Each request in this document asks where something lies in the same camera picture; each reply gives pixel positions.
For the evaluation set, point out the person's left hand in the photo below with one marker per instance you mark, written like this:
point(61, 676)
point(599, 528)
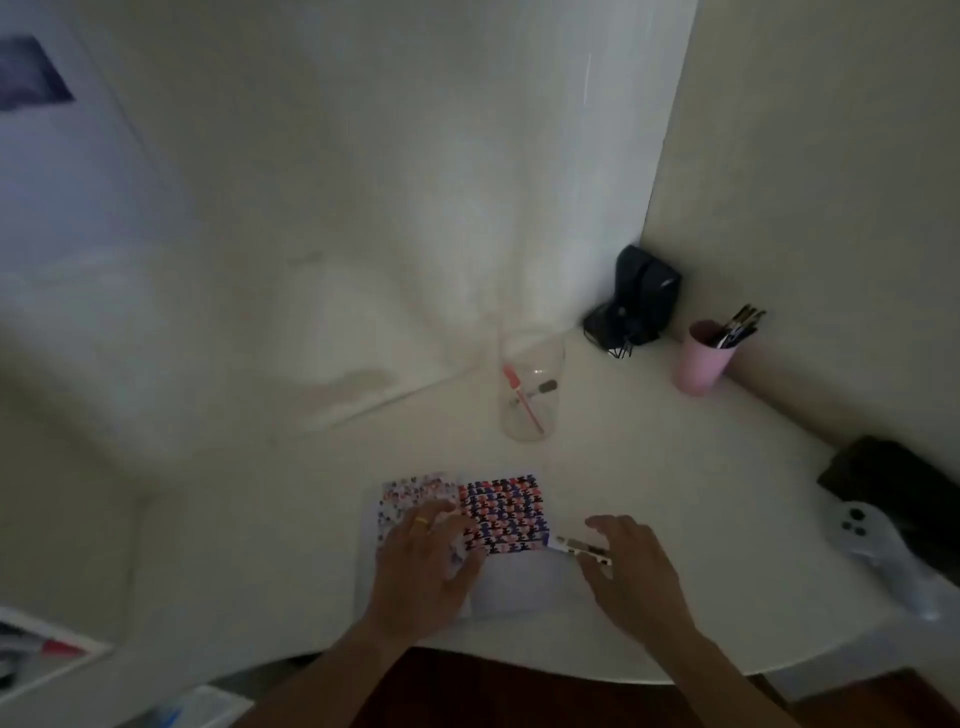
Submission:
point(420, 577)

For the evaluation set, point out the person's right hand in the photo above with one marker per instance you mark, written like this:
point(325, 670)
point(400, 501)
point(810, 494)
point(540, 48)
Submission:
point(641, 585)

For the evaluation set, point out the person's right thumb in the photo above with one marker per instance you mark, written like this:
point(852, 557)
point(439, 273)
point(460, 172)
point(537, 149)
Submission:
point(591, 574)

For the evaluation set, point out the person's left thumb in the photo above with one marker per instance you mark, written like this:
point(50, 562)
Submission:
point(472, 570)

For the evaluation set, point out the white marker pen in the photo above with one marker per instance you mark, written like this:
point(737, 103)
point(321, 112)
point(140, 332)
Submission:
point(574, 547)

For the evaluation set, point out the patterned colouring paper sheet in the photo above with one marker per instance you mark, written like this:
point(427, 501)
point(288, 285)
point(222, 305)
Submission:
point(510, 517)

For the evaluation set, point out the person's left forearm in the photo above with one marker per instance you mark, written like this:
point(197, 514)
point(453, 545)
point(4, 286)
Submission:
point(337, 679)

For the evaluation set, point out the person's right forearm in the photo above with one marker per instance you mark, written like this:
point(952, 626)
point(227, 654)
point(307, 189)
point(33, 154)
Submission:
point(712, 679)

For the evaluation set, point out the clear glass jar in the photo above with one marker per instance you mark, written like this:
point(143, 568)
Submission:
point(532, 420)

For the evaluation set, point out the red pen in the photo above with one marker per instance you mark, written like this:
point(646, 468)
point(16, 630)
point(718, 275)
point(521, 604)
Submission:
point(525, 401)

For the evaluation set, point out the grey pen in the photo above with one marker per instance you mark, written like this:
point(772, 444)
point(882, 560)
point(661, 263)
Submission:
point(541, 389)

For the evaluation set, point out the pink cup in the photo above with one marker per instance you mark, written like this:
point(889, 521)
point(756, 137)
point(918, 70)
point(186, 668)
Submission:
point(699, 367)

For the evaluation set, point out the white game controller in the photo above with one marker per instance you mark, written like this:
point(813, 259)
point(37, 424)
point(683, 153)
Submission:
point(870, 536)

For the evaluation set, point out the black desk device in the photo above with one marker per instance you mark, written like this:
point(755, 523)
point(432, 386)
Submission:
point(641, 296)

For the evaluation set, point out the bunch of dark pens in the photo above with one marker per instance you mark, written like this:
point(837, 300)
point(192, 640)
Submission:
point(739, 326)

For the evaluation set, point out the white and blue packet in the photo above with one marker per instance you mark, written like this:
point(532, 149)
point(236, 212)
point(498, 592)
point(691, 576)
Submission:
point(199, 709)

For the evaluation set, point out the black case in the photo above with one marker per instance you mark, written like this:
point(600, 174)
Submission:
point(900, 480)

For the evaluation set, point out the white tray with items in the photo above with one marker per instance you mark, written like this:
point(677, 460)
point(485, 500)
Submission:
point(37, 649)

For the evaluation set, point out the wall poster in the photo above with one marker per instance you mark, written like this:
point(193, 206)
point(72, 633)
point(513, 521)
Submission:
point(30, 75)

